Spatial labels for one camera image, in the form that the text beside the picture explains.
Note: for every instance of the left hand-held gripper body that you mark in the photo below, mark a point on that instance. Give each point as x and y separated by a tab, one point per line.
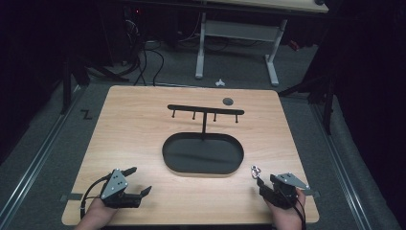
115	187

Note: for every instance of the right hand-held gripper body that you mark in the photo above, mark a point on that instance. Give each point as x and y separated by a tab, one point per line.
282	195

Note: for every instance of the black hook rack with tray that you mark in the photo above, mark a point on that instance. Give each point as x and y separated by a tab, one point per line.
202	155

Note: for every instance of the person's right hand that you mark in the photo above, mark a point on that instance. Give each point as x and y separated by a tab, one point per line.
287	218

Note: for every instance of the person's left hand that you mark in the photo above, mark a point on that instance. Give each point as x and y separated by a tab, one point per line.
97	215

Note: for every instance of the grey tape strip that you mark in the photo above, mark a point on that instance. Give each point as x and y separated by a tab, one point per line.
312	193
72	197

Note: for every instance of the black round table grommet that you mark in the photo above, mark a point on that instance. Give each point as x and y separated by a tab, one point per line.
228	101

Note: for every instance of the black metal stand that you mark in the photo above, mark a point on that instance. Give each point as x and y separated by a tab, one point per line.
328	102
66	86

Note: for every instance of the small white crumpled scrap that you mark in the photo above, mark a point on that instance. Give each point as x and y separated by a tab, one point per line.
220	83

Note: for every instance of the small red object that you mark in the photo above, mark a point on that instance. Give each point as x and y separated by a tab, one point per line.
294	45

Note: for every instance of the metal floor rail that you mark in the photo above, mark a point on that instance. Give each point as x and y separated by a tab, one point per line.
35	166
343	169

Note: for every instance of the white metal frame desk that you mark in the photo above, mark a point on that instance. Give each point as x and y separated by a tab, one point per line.
242	30

